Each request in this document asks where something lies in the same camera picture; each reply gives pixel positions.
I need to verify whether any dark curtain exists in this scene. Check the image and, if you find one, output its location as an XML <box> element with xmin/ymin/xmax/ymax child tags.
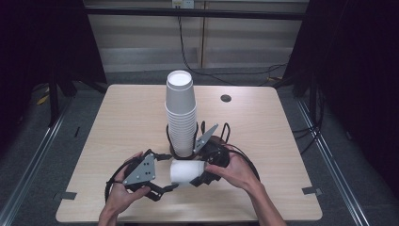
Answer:
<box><xmin>0</xmin><ymin>0</ymin><xmax>108</xmax><ymax>154</ymax></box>
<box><xmin>272</xmin><ymin>0</ymin><xmax>399</xmax><ymax>192</ymax></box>

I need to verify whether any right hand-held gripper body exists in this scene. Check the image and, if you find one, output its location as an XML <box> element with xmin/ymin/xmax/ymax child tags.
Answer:
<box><xmin>192</xmin><ymin>123</ymin><xmax>231</xmax><ymax>169</ymax></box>

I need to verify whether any person's left hand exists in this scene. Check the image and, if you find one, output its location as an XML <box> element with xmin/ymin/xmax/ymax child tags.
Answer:
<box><xmin>104</xmin><ymin>151</ymin><xmax>152</xmax><ymax>218</ymax></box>

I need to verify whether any person's right hand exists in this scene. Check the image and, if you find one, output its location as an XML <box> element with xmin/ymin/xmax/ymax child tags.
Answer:
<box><xmin>204</xmin><ymin>144</ymin><xmax>262</xmax><ymax>193</ymax></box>

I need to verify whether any black horizontal bar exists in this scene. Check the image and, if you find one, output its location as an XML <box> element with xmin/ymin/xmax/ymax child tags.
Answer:
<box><xmin>84</xmin><ymin>7</ymin><xmax>311</xmax><ymax>22</ymax></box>

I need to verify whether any metal floor rail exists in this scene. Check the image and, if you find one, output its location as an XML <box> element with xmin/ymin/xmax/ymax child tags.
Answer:
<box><xmin>0</xmin><ymin>100</ymin><xmax>73</xmax><ymax>226</ymax></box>
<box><xmin>295</xmin><ymin>99</ymin><xmax>372</xmax><ymax>226</ymax></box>

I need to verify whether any single white paper cup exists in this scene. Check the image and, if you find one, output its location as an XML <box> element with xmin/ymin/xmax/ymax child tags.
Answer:
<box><xmin>169</xmin><ymin>159</ymin><xmax>207</xmax><ymax>186</ymax></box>

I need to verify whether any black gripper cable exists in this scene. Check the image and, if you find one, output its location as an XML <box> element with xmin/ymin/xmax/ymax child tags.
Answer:
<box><xmin>227</xmin><ymin>144</ymin><xmax>262</xmax><ymax>183</ymax></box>
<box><xmin>104</xmin><ymin>157</ymin><xmax>135</xmax><ymax>202</ymax></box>

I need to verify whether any bundle of black floor cables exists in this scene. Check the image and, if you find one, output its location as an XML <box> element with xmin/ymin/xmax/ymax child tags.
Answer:
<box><xmin>291</xmin><ymin>84</ymin><xmax>326</xmax><ymax>155</ymax></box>

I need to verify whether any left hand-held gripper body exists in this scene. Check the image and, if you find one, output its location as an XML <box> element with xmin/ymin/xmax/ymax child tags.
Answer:
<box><xmin>122</xmin><ymin>149</ymin><xmax>157</xmax><ymax>191</ymax></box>

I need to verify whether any grey tape strip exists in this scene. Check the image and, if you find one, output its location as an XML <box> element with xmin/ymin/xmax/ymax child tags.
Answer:
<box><xmin>301</xmin><ymin>186</ymin><xmax>323</xmax><ymax>196</ymax></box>
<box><xmin>53</xmin><ymin>191</ymin><xmax>78</xmax><ymax>202</ymax></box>

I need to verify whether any dark brown double cup holder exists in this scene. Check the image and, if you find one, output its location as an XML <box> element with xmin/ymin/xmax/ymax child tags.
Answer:
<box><xmin>165</xmin><ymin>121</ymin><xmax>231</xmax><ymax>161</ymax></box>

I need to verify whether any white wall outlet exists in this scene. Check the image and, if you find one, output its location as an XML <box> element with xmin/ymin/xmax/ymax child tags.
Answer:
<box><xmin>171</xmin><ymin>0</ymin><xmax>196</xmax><ymax>9</ymax></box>

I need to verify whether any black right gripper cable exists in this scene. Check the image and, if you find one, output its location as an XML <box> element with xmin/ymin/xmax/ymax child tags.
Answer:
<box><xmin>227</xmin><ymin>144</ymin><xmax>262</xmax><ymax>183</ymax></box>

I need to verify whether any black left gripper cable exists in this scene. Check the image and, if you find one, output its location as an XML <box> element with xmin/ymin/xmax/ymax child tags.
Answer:
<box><xmin>104</xmin><ymin>157</ymin><xmax>135</xmax><ymax>202</ymax></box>

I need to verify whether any black metal stand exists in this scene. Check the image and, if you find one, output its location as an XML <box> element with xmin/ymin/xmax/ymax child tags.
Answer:
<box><xmin>47</xmin><ymin>73</ymin><xmax>60</xmax><ymax>128</ymax></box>

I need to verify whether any long black wall cable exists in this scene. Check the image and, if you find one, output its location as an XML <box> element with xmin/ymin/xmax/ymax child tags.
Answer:
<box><xmin>176</xmin><ymin>6</ymin><xmax>288</xmax><ymax>88</ymax></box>

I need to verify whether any stack of white paper cups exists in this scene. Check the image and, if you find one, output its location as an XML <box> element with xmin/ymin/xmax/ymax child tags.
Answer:
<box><xmin>164</xmin><ymin>69</ymin><xmax>199</xmax><ymax>158</ymax></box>

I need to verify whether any yellow tape piece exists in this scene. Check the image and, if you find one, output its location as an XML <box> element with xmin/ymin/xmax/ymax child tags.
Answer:
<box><xmin>36</xmin><ymin>89</ymin><xmax>51</xmax><ymax>106</ymax></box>

